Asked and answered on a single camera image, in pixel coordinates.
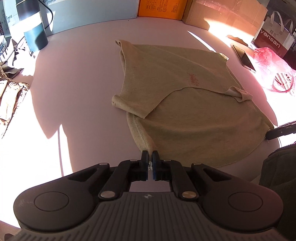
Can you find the finger of the handheld right gripper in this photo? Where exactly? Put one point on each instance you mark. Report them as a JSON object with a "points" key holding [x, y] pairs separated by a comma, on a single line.
{"points": [[282, 130]]}

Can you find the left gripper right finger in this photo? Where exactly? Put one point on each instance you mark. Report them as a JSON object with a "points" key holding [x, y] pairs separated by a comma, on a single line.
{"points": [[174, 173]]}

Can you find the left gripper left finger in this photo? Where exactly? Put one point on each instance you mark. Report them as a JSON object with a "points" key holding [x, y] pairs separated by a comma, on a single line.
{"points": [[123, 175]]}

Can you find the beige knit tank top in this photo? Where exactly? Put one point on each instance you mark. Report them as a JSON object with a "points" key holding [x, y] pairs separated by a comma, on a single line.
{"points": [[187, 105]]}

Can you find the seated person in jeans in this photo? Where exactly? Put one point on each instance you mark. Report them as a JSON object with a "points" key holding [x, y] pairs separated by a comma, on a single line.
{"points": [[278, 174]]}

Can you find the red plastic bag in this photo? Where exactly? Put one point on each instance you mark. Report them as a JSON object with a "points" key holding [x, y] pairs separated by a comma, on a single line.
{"points": [[273, 72]]}

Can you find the black smartphone on table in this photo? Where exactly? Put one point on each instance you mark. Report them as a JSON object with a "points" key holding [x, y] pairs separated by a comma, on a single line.
{"points": [[245, 61]]}

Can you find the white yansan shopping bag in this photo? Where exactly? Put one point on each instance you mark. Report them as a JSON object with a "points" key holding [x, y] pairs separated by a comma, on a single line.
{"points": [[275, 34]]}

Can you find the brown corrugated cardboard box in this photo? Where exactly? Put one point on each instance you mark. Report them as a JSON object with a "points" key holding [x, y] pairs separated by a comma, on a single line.
{"points": [[229, 17]]}

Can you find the orange cardboard box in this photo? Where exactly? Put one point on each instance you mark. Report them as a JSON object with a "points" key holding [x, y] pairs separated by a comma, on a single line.
{"points": [[168, 9]]}

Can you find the light blue Cabau carton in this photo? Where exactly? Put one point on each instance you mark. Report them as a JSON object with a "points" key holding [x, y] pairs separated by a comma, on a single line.
{"points": [[58, 16]]}

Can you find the dark teal thermos bottle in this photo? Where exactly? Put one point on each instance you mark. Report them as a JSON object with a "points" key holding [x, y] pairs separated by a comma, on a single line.
{"points": [[32, 24]]}

